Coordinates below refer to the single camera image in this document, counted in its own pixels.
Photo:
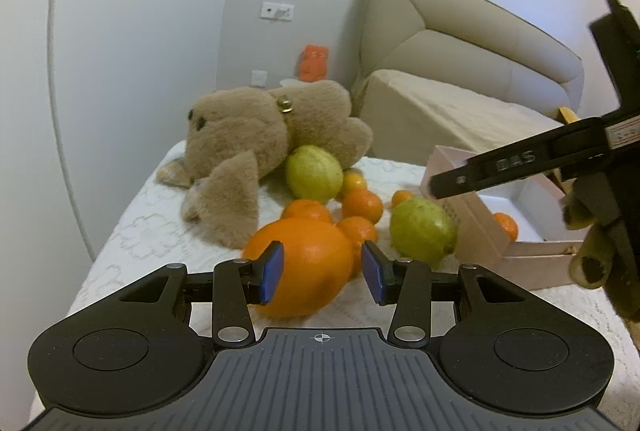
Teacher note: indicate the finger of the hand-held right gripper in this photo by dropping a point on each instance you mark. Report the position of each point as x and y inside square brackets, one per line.
[500, 167]

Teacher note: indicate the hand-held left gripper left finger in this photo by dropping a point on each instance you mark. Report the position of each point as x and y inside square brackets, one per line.
[272, 272]

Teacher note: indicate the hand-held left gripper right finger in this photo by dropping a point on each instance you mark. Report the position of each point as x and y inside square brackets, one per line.
[372, 277]

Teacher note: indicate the large orange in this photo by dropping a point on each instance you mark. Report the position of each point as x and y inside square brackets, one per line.
[315, 261]

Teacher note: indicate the orange tangerine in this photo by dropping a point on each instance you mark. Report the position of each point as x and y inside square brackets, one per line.
[401, 197]
[306, 211]
[362, 205]
[357, 231]
[506, 226]

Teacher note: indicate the green guava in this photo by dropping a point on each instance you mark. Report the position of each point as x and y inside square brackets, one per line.
[420, 231]
[312, 173]

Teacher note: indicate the pink cardboard box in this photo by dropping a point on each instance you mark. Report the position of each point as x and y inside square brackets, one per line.
[480, 231]

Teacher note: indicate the person's right hand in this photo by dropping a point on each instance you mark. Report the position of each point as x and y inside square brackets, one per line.
[592, 256]

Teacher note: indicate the yellow wooden object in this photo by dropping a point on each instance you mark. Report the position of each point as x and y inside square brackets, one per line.
[567, 115]

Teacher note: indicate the yellowish tangerine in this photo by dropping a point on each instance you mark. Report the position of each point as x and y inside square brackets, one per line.
[354, 182]

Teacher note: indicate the brown plush teddy bear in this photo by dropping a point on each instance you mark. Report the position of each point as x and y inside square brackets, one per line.
[250, 131]

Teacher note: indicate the white round side table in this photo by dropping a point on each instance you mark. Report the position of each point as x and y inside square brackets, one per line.
[290, 82]

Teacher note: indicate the orange toy figure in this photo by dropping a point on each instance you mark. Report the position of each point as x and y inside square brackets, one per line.
[313, 63]

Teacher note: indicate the white wall switch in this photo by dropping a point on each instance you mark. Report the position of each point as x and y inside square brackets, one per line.
[258, 78]

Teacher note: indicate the white wall socket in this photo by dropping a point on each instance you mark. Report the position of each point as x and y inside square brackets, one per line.
[276, 11]

